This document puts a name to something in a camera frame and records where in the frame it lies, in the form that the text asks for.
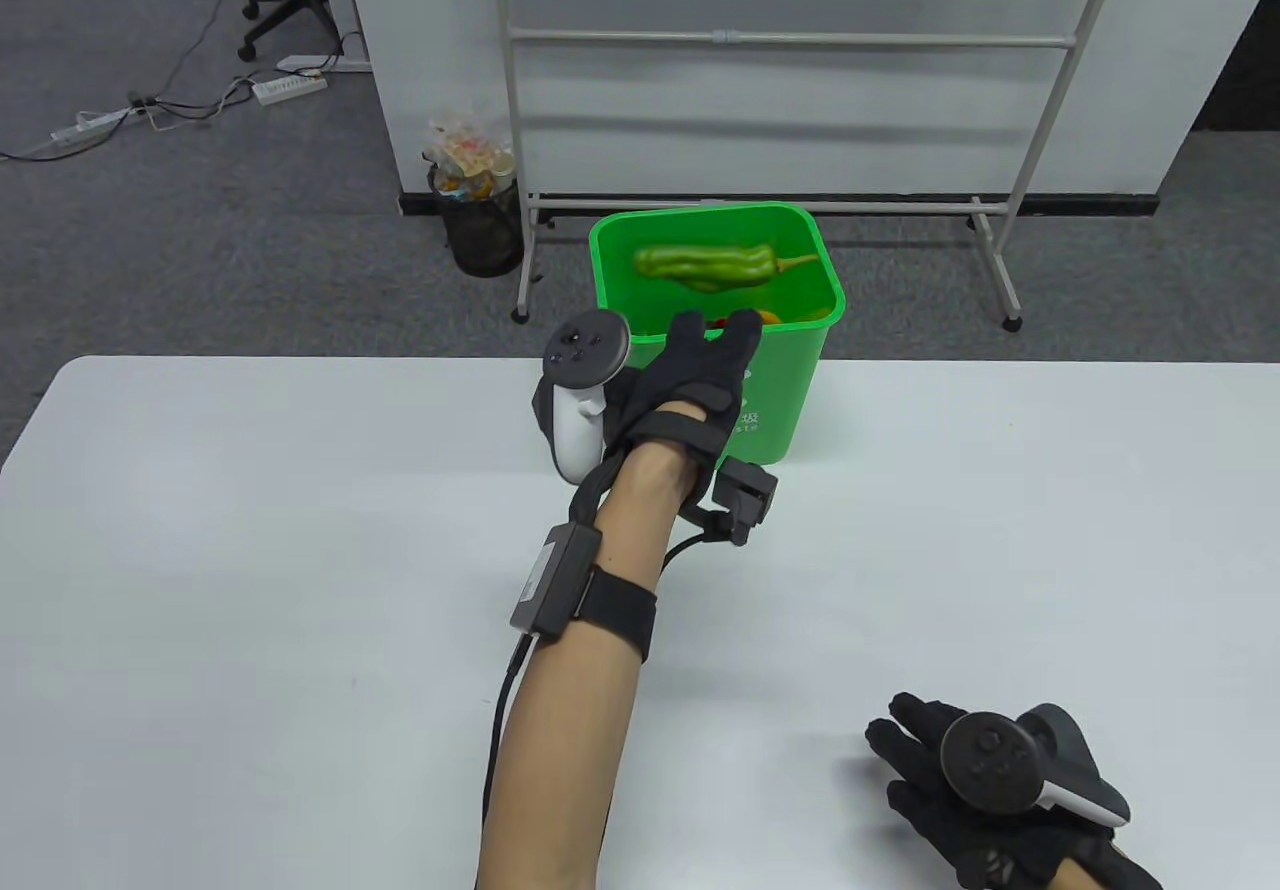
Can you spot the person's left hand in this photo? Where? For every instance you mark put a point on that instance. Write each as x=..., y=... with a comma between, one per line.
x=690, y=380

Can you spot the person's right hand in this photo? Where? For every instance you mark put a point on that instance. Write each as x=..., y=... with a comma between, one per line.
x=920, y=730

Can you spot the green food waste bin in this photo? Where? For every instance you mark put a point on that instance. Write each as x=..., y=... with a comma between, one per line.
x=790, y=390

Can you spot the long green pepper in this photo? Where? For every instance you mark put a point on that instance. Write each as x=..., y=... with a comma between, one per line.
x=710, y=267

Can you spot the black forearm sensor box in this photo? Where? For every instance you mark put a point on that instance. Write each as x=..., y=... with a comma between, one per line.
x=555, y=580

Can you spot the person's right forearm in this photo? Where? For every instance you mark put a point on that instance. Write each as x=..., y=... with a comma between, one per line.
x=1078, y=878

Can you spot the grey right hand controller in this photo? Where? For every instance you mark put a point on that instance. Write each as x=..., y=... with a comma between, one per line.
x=990, y=760

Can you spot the grey hand controller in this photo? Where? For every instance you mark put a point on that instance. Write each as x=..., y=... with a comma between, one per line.
x=585, y=345
x=990, y=760

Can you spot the grey left hand controller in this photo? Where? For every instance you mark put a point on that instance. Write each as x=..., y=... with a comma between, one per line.
x=585, y=345

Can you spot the black mesh trash can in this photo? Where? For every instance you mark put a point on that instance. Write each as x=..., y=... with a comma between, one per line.
x=485, y=230

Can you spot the clear bag of rubbish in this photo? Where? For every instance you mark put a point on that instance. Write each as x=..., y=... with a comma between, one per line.
x=465, y=155

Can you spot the white whiteboard stand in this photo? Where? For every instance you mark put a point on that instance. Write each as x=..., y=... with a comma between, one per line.
x=800, y=35

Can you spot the white desk foot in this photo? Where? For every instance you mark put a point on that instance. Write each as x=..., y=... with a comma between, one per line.
x=320, y=62

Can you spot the white power strip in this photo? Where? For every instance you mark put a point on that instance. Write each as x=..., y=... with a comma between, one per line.
x=90, y=125
x=290, y=88

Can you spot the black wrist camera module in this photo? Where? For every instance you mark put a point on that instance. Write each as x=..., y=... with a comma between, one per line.
x=745, y=495

